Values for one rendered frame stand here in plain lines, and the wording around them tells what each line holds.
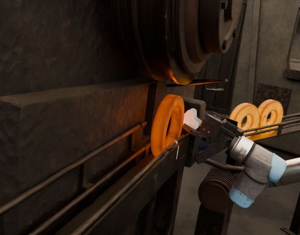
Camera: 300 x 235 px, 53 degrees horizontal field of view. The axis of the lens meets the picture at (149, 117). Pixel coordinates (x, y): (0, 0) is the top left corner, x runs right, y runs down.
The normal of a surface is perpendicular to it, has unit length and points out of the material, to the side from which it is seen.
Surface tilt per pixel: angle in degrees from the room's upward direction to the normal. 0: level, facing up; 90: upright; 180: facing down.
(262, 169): 92
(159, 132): 86
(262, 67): 90
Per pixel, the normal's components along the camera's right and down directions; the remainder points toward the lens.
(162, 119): -0.31, -0.22
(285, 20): -0.61, 0.12
